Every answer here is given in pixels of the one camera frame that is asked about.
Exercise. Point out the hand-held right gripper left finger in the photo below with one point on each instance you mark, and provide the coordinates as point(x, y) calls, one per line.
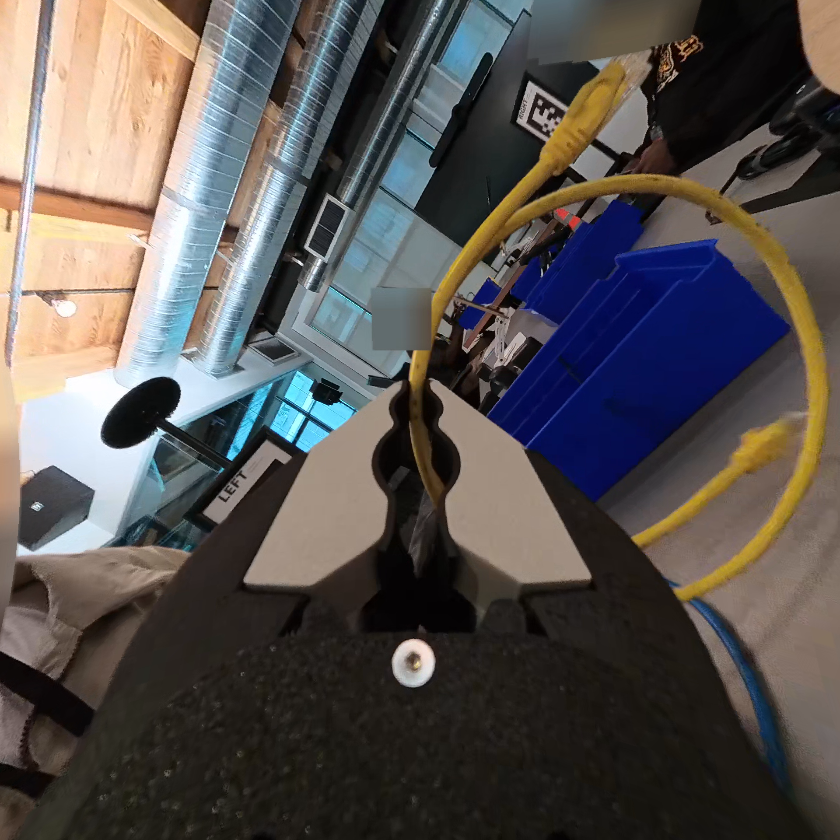
point(315, 518)

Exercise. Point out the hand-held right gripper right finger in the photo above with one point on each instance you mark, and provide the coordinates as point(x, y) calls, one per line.
point(518, 518)

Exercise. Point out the white machine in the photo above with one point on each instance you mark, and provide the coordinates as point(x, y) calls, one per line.
point(505, 344)

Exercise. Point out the large blue plastic bin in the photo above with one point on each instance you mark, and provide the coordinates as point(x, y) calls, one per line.
point(656, 394)

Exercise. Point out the black round disc stand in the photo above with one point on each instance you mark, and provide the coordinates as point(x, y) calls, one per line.
point(141, 412)

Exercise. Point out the small blue plastic bin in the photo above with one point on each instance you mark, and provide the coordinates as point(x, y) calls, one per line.
point(482, 302)

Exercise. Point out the person's beige jacket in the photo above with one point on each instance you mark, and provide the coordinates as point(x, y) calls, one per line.
point(98, 577)

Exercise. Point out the black box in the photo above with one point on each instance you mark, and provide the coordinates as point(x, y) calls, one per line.
point(56, 505)

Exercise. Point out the white vent grille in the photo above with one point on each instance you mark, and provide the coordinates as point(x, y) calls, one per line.
point(326, 226)

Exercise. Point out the ceiling spot lamp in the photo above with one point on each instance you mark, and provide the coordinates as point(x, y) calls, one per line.
point(64, 306)

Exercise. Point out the black monitor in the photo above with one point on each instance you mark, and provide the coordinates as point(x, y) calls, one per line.
point(485, 177)

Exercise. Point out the printed tag sign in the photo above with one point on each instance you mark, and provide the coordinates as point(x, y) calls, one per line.
point(544, 111)

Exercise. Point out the black webcam bar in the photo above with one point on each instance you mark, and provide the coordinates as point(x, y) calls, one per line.
point(463, 108)

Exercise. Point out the black computer mouse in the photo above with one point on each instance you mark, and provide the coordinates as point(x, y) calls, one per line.
point(761, 163)

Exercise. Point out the grey metal conduit pipe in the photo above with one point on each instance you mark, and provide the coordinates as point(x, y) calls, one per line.
point(29, 184)

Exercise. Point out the black device with screen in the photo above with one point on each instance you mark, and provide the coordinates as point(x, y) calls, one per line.
point(810, 108)

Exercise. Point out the small black camera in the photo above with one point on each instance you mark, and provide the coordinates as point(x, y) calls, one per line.
point(326, 392)

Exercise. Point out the silver air duct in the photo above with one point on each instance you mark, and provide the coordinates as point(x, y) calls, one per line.
point(394, 124)
point(289, 164)
point(190, 197)

